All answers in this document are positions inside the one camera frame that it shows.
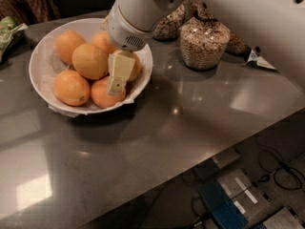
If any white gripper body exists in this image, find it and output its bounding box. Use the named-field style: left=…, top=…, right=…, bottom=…
left=104, top=0, right=149, bottom=52

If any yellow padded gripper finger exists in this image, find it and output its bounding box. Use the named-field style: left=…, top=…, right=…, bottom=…
left=108, top=51, right=135, bottom=95

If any orange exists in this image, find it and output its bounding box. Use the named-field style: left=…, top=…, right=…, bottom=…
left=129, top=53, right=142, bottom=82
left=90, top=31, right=117, bottom=54
left=91, top=76, right=126, bottom=108
left=53, top=70, right=91, bottom=106
left=56, top=30, right=86, bottom=64
left=72, top=44, right=109, bottom=80

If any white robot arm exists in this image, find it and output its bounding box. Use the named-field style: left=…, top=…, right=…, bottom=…
left=106, top=0, right=305, bottom=90

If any white bowl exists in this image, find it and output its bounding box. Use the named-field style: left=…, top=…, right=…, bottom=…
left=28, top=17, right=153, bottom=115

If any glass cereal jar left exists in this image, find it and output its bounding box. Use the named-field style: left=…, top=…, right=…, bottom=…
left=152, top=5, right=186, bottom=41

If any glass cereal jar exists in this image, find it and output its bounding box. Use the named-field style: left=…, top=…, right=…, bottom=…
left=180, top=8, right=231, bottom=71
left=226, top=32, right=251, bottom=55
left=152, top=5, right=186, bottom=41

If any glass cereal jar front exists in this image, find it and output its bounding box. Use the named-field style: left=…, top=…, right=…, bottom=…
left=180, top=8, right=231, bottom=71

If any glass cereal jar right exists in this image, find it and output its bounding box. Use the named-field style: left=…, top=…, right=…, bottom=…
left=226, top=32, right=251, bottom=55

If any blue and grey floor box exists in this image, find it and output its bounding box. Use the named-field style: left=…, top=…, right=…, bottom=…
left=194, top=149, right=270, bottom=229

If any grey metal case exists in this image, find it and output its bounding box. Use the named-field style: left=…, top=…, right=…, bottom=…
left=263, top=207, right=305, bottom=229

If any black floor cable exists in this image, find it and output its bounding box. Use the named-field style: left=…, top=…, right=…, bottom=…
left=254, top=134, right=305, bottom=192

